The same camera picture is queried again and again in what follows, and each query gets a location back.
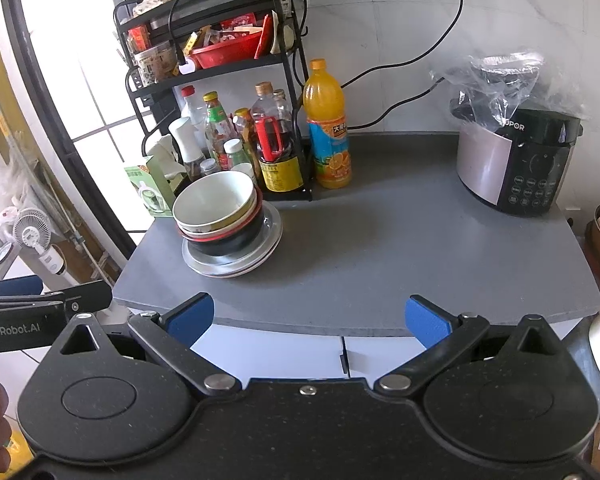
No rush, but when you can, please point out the white standing fan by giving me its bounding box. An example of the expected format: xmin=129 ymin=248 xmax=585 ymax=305
xmin=11 ymin=206 xmax=66 ymax=277

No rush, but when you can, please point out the plain white bowl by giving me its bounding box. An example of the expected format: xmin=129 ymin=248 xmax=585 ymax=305
xmin=176 ymin=194 xmax=262 ymax=239

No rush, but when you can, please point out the oil dispenser with white cap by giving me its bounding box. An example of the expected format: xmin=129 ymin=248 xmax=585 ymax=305
xmin=168 ymin=116 xmax=206 ymax=181

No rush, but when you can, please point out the clear plastic bag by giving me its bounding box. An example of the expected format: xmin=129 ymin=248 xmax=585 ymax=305
xmin=429 ymin=51 xmax=546 ymax=134

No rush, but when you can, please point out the white pill bottle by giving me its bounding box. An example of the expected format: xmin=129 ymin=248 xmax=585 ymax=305
xmin=232 ymin=162 xmax=259 ymax=187

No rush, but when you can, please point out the yellow-capped squeeze bottle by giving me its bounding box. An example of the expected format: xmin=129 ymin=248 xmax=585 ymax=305
xmin=232 ymin=107 xmax=256 ymax=162

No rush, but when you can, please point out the black metal rack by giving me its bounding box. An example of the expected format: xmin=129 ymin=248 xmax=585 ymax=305
xmin=112 ymin=0 xmax=317 ymax=204

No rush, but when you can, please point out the red plastic basket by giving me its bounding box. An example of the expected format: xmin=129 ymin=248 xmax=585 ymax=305
xmin=189 ymin=31 xmax=264 ymax=70

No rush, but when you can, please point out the clear snack jar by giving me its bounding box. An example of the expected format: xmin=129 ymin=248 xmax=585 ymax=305
xmin=132 ymin=40 xmax=179 ymax=86

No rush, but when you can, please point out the black window frame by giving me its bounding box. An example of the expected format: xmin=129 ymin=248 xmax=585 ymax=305
xmin=0 ymin=0 xmax=147 ymax=267

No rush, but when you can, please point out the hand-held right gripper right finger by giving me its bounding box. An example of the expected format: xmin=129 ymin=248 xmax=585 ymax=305
xmin=375 ymin=296 xmax=563 ymax=396

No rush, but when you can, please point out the clear bottle with red cap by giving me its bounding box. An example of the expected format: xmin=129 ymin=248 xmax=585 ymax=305
xmin=180 ymin=85 xmax=206 ymax=132

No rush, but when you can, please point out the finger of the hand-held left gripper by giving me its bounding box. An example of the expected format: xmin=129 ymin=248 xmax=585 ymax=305
xmin=0 ymin=280 xmax=114 ymax=319
xmin=0 ymin=275 xmax=44 ymax=297

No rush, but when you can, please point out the soy sauce bottle red handle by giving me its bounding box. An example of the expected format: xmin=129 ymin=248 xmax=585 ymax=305
xmin=250 ymin=81 xmax=306 ymax=193

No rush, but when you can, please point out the orange juice bottle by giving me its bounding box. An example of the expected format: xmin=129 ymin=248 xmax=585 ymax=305
xmin=302 ymin=58 xmax=354 ymax=190

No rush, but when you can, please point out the white plate with blue print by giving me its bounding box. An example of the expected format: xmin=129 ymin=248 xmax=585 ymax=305
xmin=185 ymin=205 xmax=283 ymax=271

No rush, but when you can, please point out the green box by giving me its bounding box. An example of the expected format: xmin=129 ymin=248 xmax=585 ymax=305
xmin=124 ymin=155 xmax=191 ymax=219

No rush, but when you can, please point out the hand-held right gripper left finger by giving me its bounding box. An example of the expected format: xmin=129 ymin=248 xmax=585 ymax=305
xmin=55 ymin=292 xmax=241 ymax=398

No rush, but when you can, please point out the yellow object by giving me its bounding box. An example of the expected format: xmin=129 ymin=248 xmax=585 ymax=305
xmin=0 ymin=439 xmax=34 ymax=474

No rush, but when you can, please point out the red orange box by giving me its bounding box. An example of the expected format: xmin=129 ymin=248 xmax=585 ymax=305
xmin=127 ymin=25 xmax=151 ymax=51

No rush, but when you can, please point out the black adapter cable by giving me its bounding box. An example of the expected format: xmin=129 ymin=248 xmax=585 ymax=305
xmin=167 ymin=0 xmax=202 ymax=67

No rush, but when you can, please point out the red and black bowl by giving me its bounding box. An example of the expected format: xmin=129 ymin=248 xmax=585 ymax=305
xmin=179 ymin=200 xmax=267 ymax=257

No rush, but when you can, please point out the small white plate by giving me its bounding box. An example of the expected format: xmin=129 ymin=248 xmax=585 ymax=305
xmin=192 ymin=250 xmax=264 ymax=267

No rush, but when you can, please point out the small jar with white lid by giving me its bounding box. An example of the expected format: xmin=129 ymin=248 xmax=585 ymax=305
xmin=223 ymin=138 xmax=249 ymax=169

